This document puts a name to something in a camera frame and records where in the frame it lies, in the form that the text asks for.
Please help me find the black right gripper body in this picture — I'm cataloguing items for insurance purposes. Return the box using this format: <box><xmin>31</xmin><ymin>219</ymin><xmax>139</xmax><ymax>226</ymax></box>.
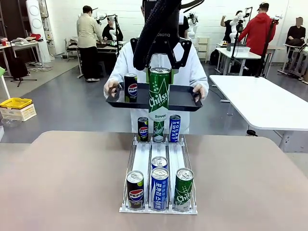
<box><xmin>141</xmin><ymin>0</ymin><xmax>180</xmax><ymax>55</ymax></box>

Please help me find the black Pepsi can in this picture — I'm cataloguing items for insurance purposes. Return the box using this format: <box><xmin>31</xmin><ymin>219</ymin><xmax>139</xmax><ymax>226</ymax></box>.
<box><xmin>126</xmin><ymin>170</ymin><xmax>144</xmax><ymax>209</ymax></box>
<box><xmin>137</xmin><ymin>116</ymin><xmax>149</xmax><ymax>142</ymax></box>
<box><xmin>124</xmin><ymin>73</ymin><xmax>138</xmax><ymax>103</ymax></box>

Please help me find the green Chilsung cider can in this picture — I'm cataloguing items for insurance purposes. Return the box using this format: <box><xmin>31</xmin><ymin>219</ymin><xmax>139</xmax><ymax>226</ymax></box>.
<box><xmin>173</xmin><ymin>167</ymin><xmax>194</xmax><ymax>212</ymax></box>
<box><xmin>148</xmin><ymin>67</ymin><xmax>172</xmax><ymax>121</ymax></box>
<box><xmin>153</xmin><ymin>119</ymin><xmax>166</xmax><ymax>142</ymax></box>

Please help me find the black serving tray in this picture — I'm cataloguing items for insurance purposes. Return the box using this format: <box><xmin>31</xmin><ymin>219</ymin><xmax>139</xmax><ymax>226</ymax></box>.
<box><xmin>105</xmin><ymin>83</ymin><xmax>203</xmax><ymax>113</ymax></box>

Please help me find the person's left forearm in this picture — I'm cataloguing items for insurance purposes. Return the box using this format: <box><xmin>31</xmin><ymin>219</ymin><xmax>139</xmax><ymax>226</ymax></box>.
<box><xmin>190</xmin><ymin>69</ymin><xmax>209</xmax><ymax>89</ymax></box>

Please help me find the person's right forearm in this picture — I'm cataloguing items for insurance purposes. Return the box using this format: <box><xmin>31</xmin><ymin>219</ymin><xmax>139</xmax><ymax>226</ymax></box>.
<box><xmin>105</xmin><ymin>64</ymin><xmax>126</xmax><ymax>85</ymax></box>

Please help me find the person in black top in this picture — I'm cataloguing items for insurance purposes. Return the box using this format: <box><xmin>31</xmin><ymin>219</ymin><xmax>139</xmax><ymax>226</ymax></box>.
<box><xmin>179</xmin><ymin>14</ymin><xmax>190</xmax><ymax>39</ymax></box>

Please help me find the person in white coat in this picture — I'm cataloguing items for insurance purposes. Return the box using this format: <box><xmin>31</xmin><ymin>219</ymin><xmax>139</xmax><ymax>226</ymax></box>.
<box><xmin>103</xmin><ymin>0</ymin><xmax>209</xmax><ymax>134</ymax></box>

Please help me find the person in black shirt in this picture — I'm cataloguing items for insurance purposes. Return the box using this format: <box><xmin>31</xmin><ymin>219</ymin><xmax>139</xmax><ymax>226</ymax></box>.
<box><xmin>220</xmin><ymin>14</ymin><xmax>238</xmax><ymax>44</ymax></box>

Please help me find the seated person with headset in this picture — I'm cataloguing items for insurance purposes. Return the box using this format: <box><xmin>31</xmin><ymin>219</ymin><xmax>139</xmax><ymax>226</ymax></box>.
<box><xmin>102</xmin><ymin>15</ymin><xmax>124</xmax><ymax>42</ymax></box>

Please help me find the person in beige jacket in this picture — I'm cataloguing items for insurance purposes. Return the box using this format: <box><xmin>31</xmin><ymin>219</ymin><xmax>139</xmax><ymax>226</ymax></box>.
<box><xmin>76</xmin><ymin>5</ymin><xmax>104</xmax><ymax>82</ymax></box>

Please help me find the person in red jacket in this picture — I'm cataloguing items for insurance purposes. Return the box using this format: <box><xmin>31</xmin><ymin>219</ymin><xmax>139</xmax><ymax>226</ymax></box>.
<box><xmin>238</xmin><ymin>2</ymin><xmax>277</xmax><ymax>77</ymax></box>

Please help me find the seated person in black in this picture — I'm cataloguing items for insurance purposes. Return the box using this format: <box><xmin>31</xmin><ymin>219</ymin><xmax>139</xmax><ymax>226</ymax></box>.
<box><xmin>286</xmin><ymin>16</ymin><xmax>307</xmax><ymax>47</ymax></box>

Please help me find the person's right hand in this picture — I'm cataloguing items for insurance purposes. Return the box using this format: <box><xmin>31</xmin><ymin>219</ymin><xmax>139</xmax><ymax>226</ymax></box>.
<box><xmin>103</xmin><ymin>80</ymin><xmax>123</xmax><ymax>99</ymax></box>

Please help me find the person's left hand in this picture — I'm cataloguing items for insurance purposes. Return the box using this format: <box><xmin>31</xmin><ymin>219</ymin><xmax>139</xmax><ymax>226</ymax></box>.
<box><xmin>192</xmin><ymin>84</ymin><xmax>207</xmax><ymax>102</ymax></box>

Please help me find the white shelf cart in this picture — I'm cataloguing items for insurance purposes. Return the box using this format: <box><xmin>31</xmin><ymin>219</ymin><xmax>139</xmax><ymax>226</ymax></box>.
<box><xmin>197</xmin><ymin>37</ymin><xmax>210</xmax><ymax>63</ymax></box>

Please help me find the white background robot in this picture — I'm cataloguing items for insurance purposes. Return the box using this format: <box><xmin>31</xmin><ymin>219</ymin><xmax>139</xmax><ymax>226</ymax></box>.
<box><xmin>187</xmin><ymin>11</ymin><xmax>199</xmax><ymax>40</ymax></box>

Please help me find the white background desk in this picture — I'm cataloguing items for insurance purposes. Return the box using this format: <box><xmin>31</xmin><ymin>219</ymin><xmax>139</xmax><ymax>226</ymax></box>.
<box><xmin>215</xmin><ymin>47</ymin><xmax>262</xmax><ymax>75</ymax></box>

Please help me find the blue Pocari Sweat can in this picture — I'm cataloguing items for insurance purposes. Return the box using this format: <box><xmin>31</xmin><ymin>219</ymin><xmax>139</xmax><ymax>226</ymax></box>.
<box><xmin>151</xmin><ymin>167</ymin><xmax>169</xmax><ymax>211</ymax></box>
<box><xmin>151</xmin><ymin>156</ymin><xmax>168</xmax><ymax>170</ymax></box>
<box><xmin>169</xmin><ymin>115</ymin><xmax>181</xmax><ymax>143</ymax></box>

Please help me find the white can dispenser rack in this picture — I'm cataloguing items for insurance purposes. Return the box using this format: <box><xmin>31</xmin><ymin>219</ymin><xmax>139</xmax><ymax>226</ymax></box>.
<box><xmin>119</xmin><ymin>133</ymin><xmax>198</xmax><ymax>215</ymax></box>

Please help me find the cluttered work table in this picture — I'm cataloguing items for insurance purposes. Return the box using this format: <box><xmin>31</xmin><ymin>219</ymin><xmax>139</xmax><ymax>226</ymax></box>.
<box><xmin>65</xmin><ymin>37</ymin><xmax>127</xmax><ymax>78</ymax></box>

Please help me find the black tripod pole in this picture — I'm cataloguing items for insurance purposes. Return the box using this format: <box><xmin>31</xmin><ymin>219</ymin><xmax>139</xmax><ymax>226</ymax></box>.
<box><xmin>255</xmin><ymin>18</ymin><xmax>277</xmax><ymax>77</ymax></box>

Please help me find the large white table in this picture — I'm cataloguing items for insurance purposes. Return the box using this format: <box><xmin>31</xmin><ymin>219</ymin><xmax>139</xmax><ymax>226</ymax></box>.
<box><xmin>208</xmin><ymin>75</ymin><xmax>308</xmax><ymax>132</ymax></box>

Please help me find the white standing desk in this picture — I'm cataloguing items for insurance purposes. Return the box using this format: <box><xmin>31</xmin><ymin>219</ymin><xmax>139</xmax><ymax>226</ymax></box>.
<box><xmin>276</xmin><ymin>43</ymin><xmax>308</xmax><ymax>81</ymax></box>

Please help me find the white standing air conditioner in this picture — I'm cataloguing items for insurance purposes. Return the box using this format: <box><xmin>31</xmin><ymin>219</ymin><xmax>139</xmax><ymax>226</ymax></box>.
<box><xmin>26</xmin><ymin>0</ymin><xmax>51</xmax><ymax>64</ymax></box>

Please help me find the white cluttered desk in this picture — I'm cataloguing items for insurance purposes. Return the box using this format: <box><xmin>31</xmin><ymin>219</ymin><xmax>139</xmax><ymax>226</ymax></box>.
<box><xmin>0</xmin><ymin>41</ymin><xmax>40</xmax><ymax>73</ymax></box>

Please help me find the black floor tripod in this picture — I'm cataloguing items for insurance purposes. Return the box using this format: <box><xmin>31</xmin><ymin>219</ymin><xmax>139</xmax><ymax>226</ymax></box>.
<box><xmin>9</xmin><ymin>48</ymin><xmax>38</xmax><ymax>88</ymax></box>

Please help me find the white plastic crate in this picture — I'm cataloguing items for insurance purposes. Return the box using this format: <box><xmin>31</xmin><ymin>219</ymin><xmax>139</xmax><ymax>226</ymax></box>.
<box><xmin>0</xmin><ymin>104</ymin><xmax>37</xmax><ymax>122</ymax></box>

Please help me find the yellow plastic crate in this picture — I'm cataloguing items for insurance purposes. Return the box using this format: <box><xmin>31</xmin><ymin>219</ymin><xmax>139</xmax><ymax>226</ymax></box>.
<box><xmin>0</xmin><ymin>97</ymin><xmax>33</xmax><ymax>110</ymax></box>

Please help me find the white table leg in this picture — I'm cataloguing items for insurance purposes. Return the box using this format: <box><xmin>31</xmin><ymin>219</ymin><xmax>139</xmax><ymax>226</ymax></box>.
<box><xmin>279</xmin><ymin>131</ymin><xmax>298</xmax><ymax>152</ymax></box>

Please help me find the clear plastic bowl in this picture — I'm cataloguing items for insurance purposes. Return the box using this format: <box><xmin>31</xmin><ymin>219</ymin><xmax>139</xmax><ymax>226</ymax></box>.
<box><xmin>1</xmin><ymin>117</ymin><xmax>21</xmax><ymax>128</ymax></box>

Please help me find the black right arm hose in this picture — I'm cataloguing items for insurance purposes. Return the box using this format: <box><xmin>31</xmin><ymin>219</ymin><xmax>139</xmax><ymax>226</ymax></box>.
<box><xmin>133</xmin><ymin>0</ymin><xmax>183</xmax><ymax>72</ymax></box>

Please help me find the black camera stand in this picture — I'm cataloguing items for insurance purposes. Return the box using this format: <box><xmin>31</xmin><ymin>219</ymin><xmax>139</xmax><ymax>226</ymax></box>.
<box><xmin>230</xmin><ymin>16</ymin><xmax>244</xmax><ymax>73</ymax></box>

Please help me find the floor cable pile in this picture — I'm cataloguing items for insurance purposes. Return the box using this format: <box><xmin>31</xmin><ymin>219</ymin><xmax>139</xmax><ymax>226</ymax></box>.
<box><xmin>26</xmin><ymin>61</ymin><xmax>52</xmax><ymax>73</ymax></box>

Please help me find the white slanted frame leg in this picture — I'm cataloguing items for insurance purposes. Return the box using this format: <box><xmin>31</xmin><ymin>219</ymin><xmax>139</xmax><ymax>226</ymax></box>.
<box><xmin>0</xmin><ymin>67</ymin><xmax>12</xmax><ymax>100</ymax></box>

